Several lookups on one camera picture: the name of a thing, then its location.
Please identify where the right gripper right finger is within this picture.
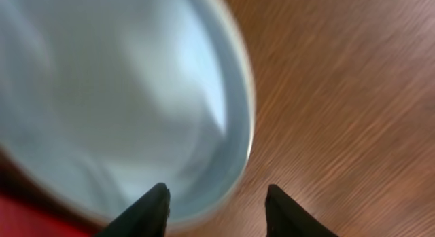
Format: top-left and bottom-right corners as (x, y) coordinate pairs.
(265, 184), (337, 237)

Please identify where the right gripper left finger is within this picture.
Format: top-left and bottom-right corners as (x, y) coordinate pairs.
(94, 183), (171, 237)

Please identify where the light blue plate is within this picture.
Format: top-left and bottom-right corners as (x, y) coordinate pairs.
(1, 0), (255, 230)

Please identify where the red plastic serving tray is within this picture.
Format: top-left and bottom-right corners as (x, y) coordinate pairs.
(1, 148), (102, 236)

